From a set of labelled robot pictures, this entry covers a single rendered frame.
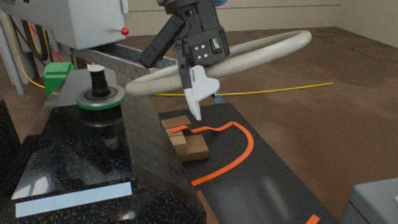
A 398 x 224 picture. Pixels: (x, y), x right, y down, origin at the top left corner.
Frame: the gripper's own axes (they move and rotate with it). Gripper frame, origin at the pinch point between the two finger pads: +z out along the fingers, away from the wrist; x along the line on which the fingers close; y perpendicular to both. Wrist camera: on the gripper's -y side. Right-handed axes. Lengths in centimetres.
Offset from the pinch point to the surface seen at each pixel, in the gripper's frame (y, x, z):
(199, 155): -59, 145, 71
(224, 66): 6.0, -0.3, -7.0
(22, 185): -65, 8, 12
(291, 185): 6, 132, 103
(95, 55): -48, 44, -20
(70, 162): -57, 21, 12
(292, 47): 18.5, 7.7, -6.2
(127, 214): -37.2, 12.9, 29.7
